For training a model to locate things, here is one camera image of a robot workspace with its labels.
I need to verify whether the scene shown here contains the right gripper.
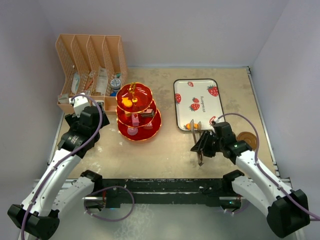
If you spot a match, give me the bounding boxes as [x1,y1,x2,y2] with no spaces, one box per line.
[191,130,224,158]

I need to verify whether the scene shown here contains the metal serving tongs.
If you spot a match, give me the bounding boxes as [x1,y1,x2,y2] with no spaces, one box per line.
[190,119,203,163]

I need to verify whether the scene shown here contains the orange fish pastry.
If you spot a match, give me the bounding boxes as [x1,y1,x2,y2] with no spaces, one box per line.
[121,97,133,108]
[184,121,202,131]

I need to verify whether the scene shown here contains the white strawberry enamel tray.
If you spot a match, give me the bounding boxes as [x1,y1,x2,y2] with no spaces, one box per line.
[173,78,224,131]

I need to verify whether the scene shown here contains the brown round coaster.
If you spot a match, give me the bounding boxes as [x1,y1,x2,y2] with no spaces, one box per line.
[237,131,257,150]

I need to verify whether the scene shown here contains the pink striped cake slice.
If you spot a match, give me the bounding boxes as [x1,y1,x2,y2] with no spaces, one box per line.
[131,113,140,126]

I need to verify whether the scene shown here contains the red three-tier cake stand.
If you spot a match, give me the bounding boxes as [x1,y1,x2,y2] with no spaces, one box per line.
[115,82,162,142]

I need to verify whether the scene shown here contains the pink heart cake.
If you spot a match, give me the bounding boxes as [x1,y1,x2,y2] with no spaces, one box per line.
[143,122,153,130]

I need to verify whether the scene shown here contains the chocolate cake slice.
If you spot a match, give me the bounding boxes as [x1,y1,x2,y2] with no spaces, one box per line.
[139,108,155,118]

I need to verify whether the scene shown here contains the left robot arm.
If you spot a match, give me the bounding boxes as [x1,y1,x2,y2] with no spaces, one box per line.
[7,104,110,240]

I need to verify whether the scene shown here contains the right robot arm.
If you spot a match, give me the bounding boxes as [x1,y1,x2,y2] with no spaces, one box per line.
[191,122,311,238]

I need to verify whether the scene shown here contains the small carton box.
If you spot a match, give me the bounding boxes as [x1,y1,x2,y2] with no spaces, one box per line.
[58,93,70,105]

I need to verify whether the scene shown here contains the white blue tube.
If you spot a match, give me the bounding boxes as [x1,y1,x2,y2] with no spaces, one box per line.
[71,72,80,95]

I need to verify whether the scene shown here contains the peach desk file organizer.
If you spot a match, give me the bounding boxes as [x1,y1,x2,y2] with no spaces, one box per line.
[55,34,128,115]

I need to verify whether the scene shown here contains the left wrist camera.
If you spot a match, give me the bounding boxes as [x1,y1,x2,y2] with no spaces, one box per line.
[69,92,90,118]

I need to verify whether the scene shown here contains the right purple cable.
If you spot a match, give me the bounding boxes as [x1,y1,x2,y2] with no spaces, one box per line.
[216,112,320,222]

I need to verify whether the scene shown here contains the purple cable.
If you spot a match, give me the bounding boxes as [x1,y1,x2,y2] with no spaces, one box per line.
[20,93,104,240]
[216,112,320,222]

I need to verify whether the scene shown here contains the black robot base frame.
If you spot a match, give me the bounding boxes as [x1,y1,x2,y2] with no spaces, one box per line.
[80,170,246,210]

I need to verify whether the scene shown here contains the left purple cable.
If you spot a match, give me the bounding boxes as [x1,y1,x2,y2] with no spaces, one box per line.
[20,93,104,240]

